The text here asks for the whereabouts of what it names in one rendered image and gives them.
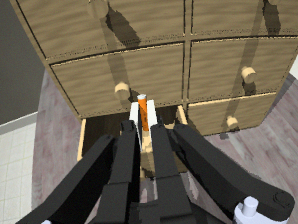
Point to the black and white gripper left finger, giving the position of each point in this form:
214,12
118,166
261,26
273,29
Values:
72,201

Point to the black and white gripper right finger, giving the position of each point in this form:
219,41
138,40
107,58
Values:
230,187

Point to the small wooden chest of drawers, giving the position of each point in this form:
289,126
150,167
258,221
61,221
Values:
186,39

